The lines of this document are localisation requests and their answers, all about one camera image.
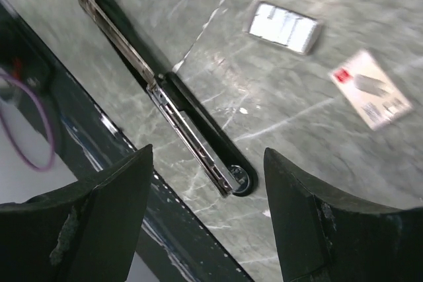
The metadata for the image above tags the black stapler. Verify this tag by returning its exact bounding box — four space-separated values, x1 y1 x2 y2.
78 0 258 197

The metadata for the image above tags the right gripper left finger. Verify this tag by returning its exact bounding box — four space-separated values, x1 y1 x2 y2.
1 145 153 281

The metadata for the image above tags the white staple box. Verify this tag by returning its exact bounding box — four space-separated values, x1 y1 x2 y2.
328 50 413 131

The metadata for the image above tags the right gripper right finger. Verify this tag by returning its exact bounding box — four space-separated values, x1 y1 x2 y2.
264 148 422 281

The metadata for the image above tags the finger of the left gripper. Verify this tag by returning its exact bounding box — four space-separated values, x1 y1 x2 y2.
1 1 250 281

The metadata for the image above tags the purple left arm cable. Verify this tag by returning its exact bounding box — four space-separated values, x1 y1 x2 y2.
0 70 56 173

